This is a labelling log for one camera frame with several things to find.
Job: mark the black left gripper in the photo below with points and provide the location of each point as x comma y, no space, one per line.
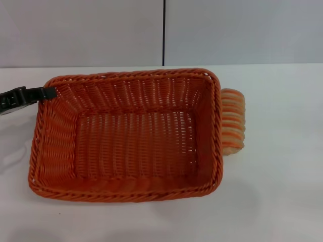
11,102

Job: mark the orange woven plastic basket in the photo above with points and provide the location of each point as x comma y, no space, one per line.
136,141

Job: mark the orange striped bread roll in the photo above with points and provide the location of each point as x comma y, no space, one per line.
233,118

